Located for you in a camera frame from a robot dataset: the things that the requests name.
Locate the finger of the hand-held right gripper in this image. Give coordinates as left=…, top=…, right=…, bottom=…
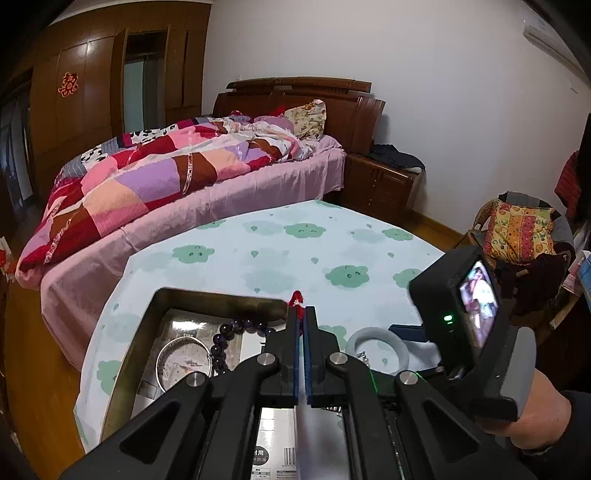
left=389, top=323, right=428, bottom=343

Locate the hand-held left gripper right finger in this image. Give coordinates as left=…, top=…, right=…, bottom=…
left=302, top=305, right=539, bottom=480

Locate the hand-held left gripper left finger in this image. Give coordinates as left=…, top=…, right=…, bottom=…
left=59, top=307, right=303, bottom=480

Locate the white jade bangle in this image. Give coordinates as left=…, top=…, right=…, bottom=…
left=345, top=325, right=411, bottom=374

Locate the red knot ornament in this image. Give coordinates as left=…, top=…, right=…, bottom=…
left=287, top=291, right=306, bottom=324

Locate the metal tin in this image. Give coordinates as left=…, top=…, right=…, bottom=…
left=99, top=287, right=301, bottom=444

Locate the person's right forearm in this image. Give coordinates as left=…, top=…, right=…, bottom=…
left=512, top=390, right=591, bottom=480

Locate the person's right hand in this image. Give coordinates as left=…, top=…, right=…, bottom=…
left=480, top=369, right=574, bottom=452

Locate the wicker chair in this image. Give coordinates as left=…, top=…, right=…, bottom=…
left=466, top=191, right=575, bottom=315

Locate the dark garment on chair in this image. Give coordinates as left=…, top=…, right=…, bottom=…
left=499, top=251, right=568, bottom=315

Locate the patterned yellow cushion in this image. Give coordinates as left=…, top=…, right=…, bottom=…
left=484, top=200, right=556, bottom=261

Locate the printed paper sheet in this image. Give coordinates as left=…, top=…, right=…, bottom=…
left=136, top=308, right=296, bottom=480

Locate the cloud print tablecloth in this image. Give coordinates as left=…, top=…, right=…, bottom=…
left=78, top=199, right=446, bottom=455

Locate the wooden nightstand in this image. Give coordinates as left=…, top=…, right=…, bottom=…
left=323, top=152, right=426, bottom=224

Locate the silver bangle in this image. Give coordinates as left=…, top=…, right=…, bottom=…
left=156, top=336, right=214, bottom=397

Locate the blue and white box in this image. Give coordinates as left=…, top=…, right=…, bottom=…
left=563, top=251, right=591, bottom=296

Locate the dark clothing pile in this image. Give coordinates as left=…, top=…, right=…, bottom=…
left=369, top=144, right=426, bottom=174

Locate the bed with pink sheet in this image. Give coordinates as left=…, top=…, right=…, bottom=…
left=16, top=134, right=347, bottom=370

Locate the red hanging garment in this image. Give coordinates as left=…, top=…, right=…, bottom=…
left=554, top=152, right=583, bottom=222

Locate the floral pillow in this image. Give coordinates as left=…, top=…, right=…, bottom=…
left=283, top=99, right=327, bottom=141

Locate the patchwork quilt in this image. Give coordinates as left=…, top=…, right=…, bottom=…
left=18, top=111, right=319, bottom=278

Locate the white air conditioner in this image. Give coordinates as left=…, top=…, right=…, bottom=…
left=522, top=18, right=587, bottom=77

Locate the red and white bag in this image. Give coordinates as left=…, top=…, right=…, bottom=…
left=0, top=235, right=14, bottom=278

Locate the wooden wardrobe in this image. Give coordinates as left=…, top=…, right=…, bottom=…
left=0, top=0, right=213, bottom=204

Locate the dark bead bracelet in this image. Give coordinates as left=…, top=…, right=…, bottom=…
left=210, top=318, right=278, bottom=377

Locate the wooden bed frame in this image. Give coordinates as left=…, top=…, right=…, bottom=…
left=212, top=78, right=386, bottom=155

